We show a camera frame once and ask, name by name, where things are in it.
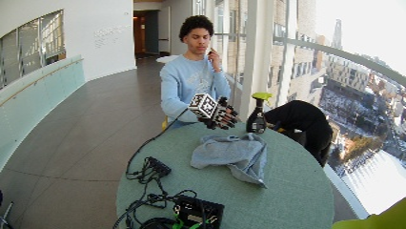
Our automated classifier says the yellow-green chair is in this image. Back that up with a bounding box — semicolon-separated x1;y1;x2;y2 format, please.
332;197;406;229

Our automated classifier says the small black adapter box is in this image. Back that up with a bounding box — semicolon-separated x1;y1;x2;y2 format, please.
145;156;173;178

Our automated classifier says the yellow chair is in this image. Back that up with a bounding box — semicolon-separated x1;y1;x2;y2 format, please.
160;115;171;133

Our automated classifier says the black spray bottle yellow-green trigger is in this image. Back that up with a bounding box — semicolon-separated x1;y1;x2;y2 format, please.
245;92;275;135

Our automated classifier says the dark doorway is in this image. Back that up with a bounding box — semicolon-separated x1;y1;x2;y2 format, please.
133;10;161;59

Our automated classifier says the white round table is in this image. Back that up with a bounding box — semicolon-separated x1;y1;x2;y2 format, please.
155;54;181;65

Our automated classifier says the black electronics box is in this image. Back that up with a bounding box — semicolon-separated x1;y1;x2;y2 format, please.
173;195;227;229

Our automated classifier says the green cable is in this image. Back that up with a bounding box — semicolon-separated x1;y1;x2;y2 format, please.
171;204;213;229

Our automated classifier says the round green table cover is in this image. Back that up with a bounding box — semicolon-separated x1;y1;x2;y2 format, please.
116;121;337;229

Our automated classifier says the black glove cable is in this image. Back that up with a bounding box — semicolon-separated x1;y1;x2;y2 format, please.
124;108;191;179

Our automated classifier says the glass balustrade panel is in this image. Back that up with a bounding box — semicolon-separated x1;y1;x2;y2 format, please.
0;54;88;173

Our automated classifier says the bundle of black cables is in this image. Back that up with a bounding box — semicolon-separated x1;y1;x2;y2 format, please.
112;173;200;229

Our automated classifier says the grey cloth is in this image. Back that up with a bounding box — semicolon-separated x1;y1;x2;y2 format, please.
189;132;269;189

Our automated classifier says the interior window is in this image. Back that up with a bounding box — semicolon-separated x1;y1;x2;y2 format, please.
0;9;68;90

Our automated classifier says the the person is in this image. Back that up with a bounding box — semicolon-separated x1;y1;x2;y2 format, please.
159;14;233;132

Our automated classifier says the grey tripod leg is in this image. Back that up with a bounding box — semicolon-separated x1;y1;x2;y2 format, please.
0;190;15;229

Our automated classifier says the wooden handrail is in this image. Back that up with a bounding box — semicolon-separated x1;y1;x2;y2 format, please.
0;57;86;108

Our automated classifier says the black jacket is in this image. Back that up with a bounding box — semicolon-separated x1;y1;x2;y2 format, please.
264;99;336;168

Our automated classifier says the white cube of black markers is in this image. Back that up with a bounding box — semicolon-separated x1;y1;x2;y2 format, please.
187;93;220;119

